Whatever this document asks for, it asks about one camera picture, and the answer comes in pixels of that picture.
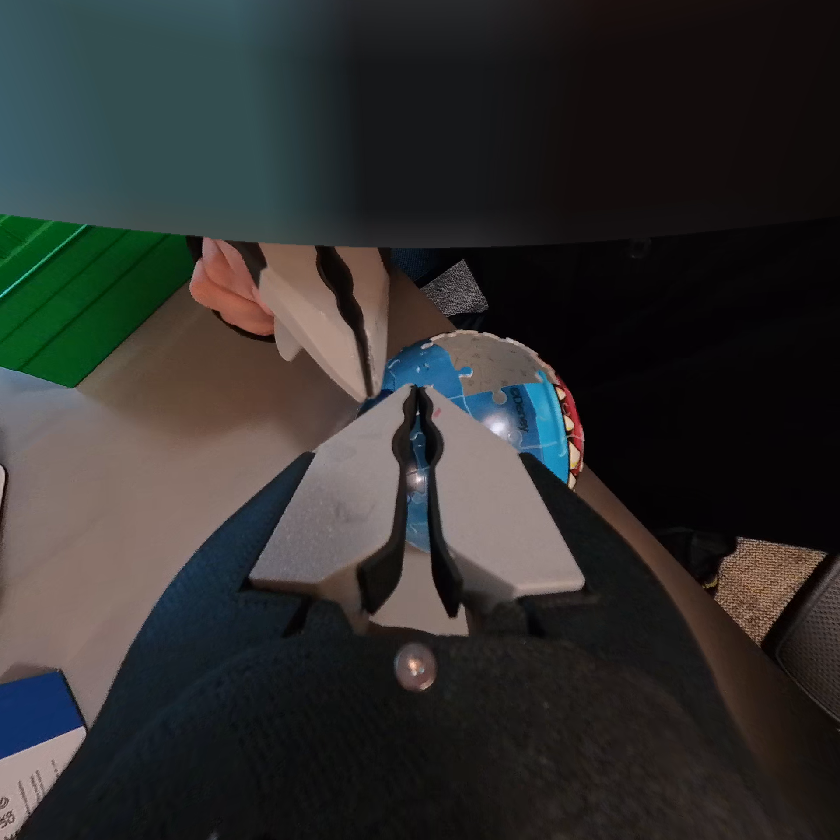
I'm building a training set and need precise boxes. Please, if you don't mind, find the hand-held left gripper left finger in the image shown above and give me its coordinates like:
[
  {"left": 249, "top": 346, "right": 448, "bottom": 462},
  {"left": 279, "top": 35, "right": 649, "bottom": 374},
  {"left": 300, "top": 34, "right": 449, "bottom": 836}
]
[{"left": 248, "top": 385, "right": 421, "bottom": 635}]

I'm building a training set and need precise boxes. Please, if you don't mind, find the black office chair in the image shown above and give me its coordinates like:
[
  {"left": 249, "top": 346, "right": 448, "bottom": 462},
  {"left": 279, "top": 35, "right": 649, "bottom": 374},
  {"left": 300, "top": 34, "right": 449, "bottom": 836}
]
[{"left": 764, "top": 558, "right": 840, "bottom": 716}]

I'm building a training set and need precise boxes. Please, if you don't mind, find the white and blue puzzle box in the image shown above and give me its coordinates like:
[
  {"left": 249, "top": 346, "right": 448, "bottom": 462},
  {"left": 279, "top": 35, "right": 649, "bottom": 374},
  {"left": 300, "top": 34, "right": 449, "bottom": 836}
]
[{"left": 0, "top": 669, "right": 88, "bottom": 840}]

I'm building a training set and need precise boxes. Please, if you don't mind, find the blue puzzle ball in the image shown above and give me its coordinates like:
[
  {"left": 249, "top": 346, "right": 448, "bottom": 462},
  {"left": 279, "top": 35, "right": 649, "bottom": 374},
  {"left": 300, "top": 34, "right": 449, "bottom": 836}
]
[{"left": 357, "top": 331, "right": 585, "bottom": 552}]

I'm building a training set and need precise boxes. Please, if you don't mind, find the green plastic bin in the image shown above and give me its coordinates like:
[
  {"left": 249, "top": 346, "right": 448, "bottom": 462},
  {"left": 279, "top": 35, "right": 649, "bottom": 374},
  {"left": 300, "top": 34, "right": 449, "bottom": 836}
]
[{"left": 0, "top": 215, "right": 214, "bottom": 388}]

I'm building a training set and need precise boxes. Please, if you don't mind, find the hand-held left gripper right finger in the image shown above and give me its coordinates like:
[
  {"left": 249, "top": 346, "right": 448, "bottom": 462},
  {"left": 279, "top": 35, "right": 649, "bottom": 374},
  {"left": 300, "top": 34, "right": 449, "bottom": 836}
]
[{"left": 419, "top": 386, "right": 586, "bottom": 635}]

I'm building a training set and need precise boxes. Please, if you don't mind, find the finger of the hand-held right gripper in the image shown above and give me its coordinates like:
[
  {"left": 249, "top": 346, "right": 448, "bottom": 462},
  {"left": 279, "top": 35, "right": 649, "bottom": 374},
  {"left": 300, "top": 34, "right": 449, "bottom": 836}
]
[
  {"left": 258, "top": 243, "right": 366, "bottom": 401},
  {"left": 336, "top": 247, "right": 395, "bottom": 396}
]

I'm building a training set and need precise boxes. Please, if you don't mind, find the person's right hand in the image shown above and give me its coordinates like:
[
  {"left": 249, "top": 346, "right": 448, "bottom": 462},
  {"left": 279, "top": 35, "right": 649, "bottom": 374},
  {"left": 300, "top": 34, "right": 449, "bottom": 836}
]
[{"left": 189, "top": 238, "right": 277, "bottom": 337}]

